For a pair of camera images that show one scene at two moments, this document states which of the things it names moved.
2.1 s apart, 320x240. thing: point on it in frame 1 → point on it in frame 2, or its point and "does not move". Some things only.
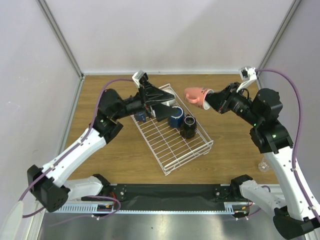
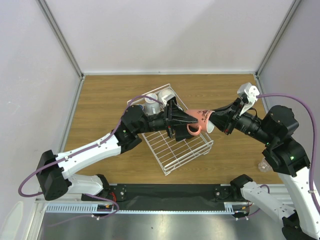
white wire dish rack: [170, 148] does not move
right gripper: [224, 99] → [231, 119]
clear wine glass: [264, 166] does not move
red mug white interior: [197, 96] → [202, 117]
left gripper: [149, 95] → [172, 117]
